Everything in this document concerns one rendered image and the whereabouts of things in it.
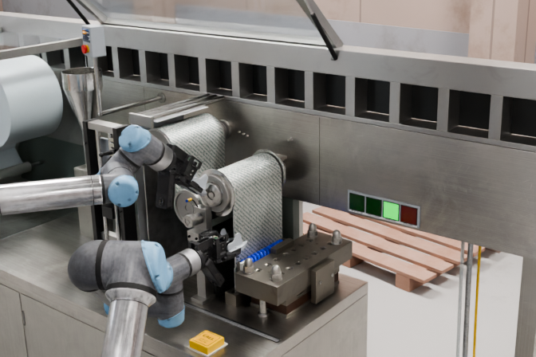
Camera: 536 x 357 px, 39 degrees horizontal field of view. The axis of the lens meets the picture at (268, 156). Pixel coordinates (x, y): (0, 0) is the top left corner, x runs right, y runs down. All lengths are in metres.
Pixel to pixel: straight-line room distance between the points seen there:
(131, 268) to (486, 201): 1.00
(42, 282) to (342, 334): 1.00
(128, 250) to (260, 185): 0.70
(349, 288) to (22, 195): 1.09
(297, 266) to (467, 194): 0.54
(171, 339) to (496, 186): 1.00
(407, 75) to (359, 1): 3.40
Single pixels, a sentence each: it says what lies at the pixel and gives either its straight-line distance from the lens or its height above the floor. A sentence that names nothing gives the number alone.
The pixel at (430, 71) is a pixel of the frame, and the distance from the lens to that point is 2.17.
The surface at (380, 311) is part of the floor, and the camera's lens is 4.22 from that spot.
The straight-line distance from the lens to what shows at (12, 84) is 2.95.
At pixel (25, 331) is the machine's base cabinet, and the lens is 2.87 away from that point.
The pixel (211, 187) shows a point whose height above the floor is 1.27.
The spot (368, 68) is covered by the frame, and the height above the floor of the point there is 1.61.
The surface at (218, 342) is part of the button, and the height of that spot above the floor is 0.92.
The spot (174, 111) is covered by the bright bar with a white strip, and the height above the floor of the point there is 1.45.
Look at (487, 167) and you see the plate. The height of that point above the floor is 1.38.
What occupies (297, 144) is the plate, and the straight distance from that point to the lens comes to 2.46.
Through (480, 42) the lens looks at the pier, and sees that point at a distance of 4.73.
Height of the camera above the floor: 2.04
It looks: 17 degrees down
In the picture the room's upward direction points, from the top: 1 degrees counter-clockwise
